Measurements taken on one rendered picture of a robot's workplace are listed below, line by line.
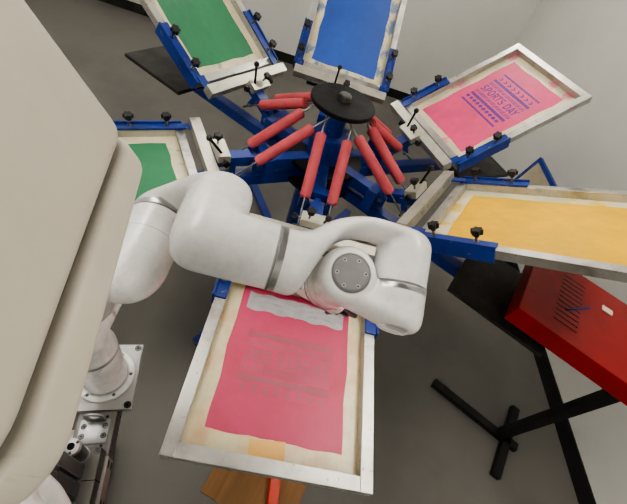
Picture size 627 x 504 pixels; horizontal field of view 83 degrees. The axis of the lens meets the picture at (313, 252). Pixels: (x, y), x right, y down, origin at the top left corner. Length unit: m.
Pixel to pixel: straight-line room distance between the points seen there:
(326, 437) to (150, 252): 0.87
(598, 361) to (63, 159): 1.74
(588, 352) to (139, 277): 1.60
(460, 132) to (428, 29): 2.99
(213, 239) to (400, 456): 2.08
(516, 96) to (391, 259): 2.10
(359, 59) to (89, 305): 2.46
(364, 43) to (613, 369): 2.16
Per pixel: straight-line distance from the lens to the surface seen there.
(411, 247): 0.47
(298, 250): 0.42
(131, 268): 0.48
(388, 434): 2.37
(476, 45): 5.33
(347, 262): 0.44
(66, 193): 0.20
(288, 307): 1.33
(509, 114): 2.40
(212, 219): 0.42
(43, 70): 0.22
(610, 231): 1.69
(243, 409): 1.18
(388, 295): 0.46
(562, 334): 1.71
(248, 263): 0.41
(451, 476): 2.51
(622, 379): 1.81
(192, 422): 1.16
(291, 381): 1.22
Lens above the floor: 2.09
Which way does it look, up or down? 49 degrees down
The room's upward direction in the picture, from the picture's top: 23 degrees clockwise
